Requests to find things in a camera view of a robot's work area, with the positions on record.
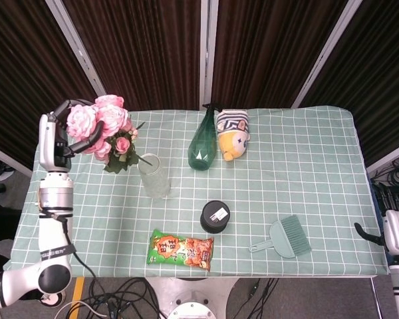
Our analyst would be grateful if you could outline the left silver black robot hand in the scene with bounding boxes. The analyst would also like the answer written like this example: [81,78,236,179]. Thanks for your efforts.
[39,98,105,173]

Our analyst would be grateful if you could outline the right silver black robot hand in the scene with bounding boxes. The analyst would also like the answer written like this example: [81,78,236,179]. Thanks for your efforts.
[354,181,399,257]

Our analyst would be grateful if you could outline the pink artificial flower bouquet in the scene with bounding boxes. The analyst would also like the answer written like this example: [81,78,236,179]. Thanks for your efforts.
[66,94,154,174]

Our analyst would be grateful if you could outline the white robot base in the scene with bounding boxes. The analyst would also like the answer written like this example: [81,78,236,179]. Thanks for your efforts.
[144,276,240,319]

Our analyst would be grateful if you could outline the clear glass cylinder vase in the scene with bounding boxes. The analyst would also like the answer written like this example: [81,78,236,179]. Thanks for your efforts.
[137,153,172,199]

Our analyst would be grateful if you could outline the dark slatted partition panel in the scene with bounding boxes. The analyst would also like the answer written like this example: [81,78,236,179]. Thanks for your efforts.
[62,0,201,112]
[0,0,106,171]
[299,0,399,167]
[211,0,349,109]

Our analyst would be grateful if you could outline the teal mini brush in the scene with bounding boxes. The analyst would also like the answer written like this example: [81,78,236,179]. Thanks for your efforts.
[279,214,312,257]

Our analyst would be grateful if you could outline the teal mini dustpan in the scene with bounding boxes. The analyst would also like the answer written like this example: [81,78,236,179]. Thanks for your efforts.
[248,221,296,259]

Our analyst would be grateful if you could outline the green plastic spray bottle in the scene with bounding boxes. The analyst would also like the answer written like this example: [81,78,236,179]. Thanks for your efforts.
[188,103,223,171]

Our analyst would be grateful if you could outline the black white sneaker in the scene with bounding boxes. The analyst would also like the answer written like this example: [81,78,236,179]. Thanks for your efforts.
[39,291,67,308]

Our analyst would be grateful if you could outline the green orange snack bag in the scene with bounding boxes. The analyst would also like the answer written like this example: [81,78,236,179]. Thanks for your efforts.
[146,229,215,272]

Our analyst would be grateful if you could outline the green checked tablecloth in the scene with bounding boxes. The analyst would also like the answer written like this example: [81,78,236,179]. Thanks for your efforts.
[2,106,390,278]

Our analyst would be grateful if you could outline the yellow plush toy striped hat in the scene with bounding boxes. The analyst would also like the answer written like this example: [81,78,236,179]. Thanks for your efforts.
[216,108,253,163]

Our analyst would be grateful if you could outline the black cylindrical can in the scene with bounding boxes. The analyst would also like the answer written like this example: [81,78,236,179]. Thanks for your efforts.
[200,200,230,233]

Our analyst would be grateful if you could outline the black floor cables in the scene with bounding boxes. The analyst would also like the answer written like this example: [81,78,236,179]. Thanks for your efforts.
[55,277,164,319]

